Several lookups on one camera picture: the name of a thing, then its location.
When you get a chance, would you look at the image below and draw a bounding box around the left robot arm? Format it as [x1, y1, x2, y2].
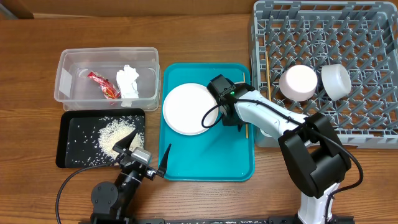
[90, 130, 172, 223]

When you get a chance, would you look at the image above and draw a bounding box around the grey plastic dish rack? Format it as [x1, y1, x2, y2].
[248, 1, 397, 149]

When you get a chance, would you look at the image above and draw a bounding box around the clear plastic waste bin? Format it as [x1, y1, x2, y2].
[54, 47, 160, 111]

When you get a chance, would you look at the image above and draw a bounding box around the wooden chopstick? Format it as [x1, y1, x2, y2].
[266, 51, 272, 101]
[243, 72, 249, 139]

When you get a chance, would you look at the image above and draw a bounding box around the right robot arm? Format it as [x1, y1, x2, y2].
[206, 75, 354, 223]

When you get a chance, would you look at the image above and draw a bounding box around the white cup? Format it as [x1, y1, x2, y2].
[259, 129, 273, 139]

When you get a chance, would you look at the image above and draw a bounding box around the white paper napkin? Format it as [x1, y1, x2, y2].
[116, 65, 139, 107]

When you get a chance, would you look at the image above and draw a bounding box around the grey bowl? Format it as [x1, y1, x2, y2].
[321, 64, 351, 101]

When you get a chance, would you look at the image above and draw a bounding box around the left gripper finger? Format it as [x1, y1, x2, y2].
[157, 144, 172, 178]
[113, 130, 137, 154]

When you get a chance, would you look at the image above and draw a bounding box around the teal plastic serving tray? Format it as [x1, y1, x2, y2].
[159, 63, 255, 182]

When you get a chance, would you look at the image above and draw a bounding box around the pile of rice grains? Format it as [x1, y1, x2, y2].
[65, 115, 145, 167]

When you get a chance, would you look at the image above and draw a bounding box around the red sauce packet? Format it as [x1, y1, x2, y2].
[87, 72, 121, 100]

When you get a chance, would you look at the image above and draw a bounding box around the black rectangular tray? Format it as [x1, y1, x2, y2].
[55, 109, 145, 168]

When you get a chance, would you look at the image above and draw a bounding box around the large white round plate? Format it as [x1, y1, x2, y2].
[162, 83, 218, 136]

